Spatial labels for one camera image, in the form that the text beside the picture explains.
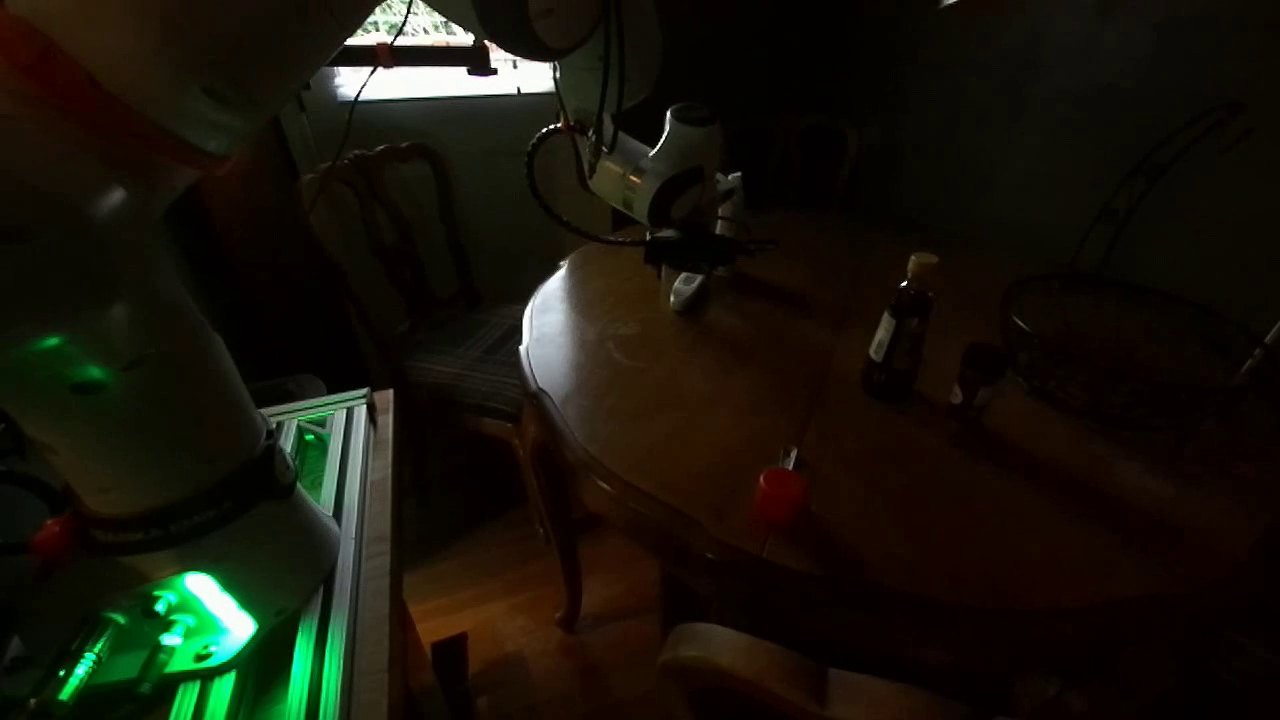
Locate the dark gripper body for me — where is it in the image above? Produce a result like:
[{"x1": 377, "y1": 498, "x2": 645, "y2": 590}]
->
[{"x1": 639, "y1": 167, "x2": 751, "y2": 270}]

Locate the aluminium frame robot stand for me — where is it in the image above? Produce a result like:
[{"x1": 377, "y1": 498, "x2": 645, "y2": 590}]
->
[{"x1": 24, "y1": 383, "x2": 399, "y2": 720}]

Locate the carved wooden table leg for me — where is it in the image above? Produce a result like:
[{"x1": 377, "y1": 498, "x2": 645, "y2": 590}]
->
[{"x1": 529, "y1": 395, "x2": 594, "y2": 640}]

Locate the light upholstered chair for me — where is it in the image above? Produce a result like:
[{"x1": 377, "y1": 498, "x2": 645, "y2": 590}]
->
[{"x1": 653, "y1": 616, "x2": 984, "y2": 720}]

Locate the red emergency stop button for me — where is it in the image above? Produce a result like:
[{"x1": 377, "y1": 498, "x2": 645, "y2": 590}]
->
[{"x1": 30, "y1": 510, "x2": 86, "y2": 569}]

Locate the dark bar with red clamps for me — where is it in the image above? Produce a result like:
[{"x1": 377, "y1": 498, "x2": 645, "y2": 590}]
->
[{"x1": 338, "y1": 38, "x2": 500, "y2": 81}]

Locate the dark wire chair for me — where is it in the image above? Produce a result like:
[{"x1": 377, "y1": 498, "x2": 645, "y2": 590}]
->
[{"x1": 997, "y1": 99, "x2": 1280, "y2": 442}]

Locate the wooden chair with cushion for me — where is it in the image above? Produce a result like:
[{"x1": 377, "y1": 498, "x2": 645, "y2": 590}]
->
[{"x1": 295, "y1": 138, "x2": 564, "y2": 563}]

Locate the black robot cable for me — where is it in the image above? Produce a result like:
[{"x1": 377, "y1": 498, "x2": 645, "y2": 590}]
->
[{"x1": 520, "y1": 0, "x2": 653, "y2": 252}]

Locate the bright window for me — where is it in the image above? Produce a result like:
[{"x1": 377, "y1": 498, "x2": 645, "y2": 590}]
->
[{"x1": 323, "y1": 0, "x2": 560, "y2": 102}]

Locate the red round object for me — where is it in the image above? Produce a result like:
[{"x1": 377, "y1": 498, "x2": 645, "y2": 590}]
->
[{"x1": 751, "y1": 442, "x2": 814, "y2": 537}]

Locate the brown bottle with white cap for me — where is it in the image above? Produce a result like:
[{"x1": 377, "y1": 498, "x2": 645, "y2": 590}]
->
[{"x1": 859, "y1": 248, "x2": 944, "y2": 403}]

